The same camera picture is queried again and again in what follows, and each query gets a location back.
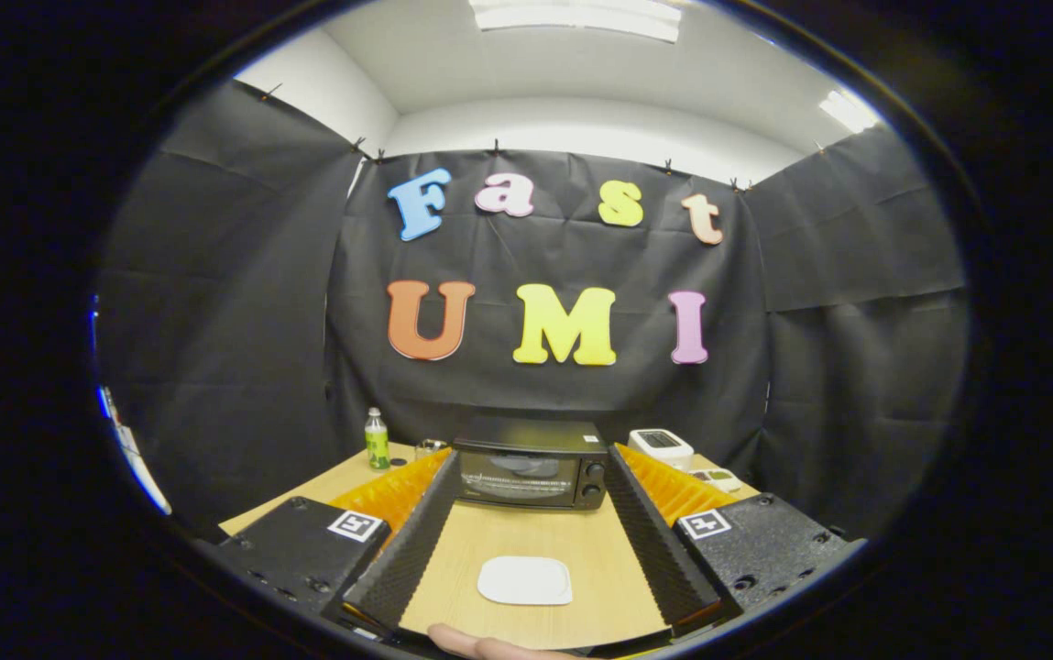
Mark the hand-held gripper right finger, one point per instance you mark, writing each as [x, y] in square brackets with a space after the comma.
[650, 541]

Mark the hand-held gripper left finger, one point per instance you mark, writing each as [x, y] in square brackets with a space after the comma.
[411, 541]

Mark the black toaster oven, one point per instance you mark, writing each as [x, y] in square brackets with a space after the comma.
[526, 435]

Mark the white pop-up toaster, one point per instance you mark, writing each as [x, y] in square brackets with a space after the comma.
[661, 447]

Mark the white divided snack dish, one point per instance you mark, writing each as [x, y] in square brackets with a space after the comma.
[718, 479]

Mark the clear glass jar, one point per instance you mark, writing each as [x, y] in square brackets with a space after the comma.
[430, 449]

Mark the green label drink bottle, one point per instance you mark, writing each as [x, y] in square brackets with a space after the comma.
[378, 447]

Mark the white square plate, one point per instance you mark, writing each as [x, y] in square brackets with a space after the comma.
[524, 581]

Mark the black backdrop cloth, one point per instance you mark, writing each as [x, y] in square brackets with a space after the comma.
[563, 394]

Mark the ceiling light panel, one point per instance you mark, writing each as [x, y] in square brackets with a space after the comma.
[849, 112]
[576, 18]

